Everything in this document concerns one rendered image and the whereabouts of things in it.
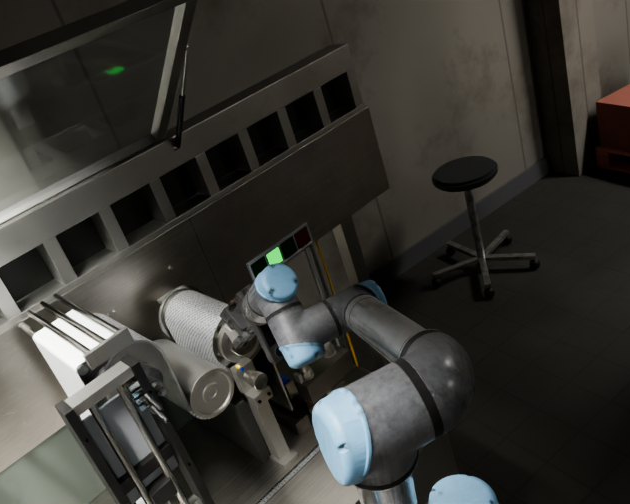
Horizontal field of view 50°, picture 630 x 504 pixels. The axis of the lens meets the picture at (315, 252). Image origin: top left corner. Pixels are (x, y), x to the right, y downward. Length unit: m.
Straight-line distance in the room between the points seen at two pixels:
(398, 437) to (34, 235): 1.07
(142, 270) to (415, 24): 2.47
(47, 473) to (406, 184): 2.67
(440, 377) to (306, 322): 0.41
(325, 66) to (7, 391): 1.26
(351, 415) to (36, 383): 1.06
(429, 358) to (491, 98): 3.50
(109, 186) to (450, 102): 2.69
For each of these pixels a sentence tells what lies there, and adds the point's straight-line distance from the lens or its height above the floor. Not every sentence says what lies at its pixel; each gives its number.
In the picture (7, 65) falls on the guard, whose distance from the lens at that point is 1.25.
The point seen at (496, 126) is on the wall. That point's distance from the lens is 4.39.
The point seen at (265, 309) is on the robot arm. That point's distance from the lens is 1.26.
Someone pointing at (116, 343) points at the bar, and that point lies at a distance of 1.41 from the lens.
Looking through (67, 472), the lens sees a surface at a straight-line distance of 1.91.
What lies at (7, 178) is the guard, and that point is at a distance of 1.56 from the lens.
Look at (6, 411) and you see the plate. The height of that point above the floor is 1.27.
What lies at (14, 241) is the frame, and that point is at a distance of 1.67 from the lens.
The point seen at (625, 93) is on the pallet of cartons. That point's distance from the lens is 4.73.
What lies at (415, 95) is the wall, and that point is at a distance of 3.89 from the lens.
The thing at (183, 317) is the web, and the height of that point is 1.29.
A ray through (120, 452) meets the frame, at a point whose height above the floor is 1.29.
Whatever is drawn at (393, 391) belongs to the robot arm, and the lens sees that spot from 0.88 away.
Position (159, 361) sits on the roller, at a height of 1.33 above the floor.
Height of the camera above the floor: 2.10
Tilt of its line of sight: 27 degrees down
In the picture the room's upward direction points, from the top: 19 degrees counter-clockwise
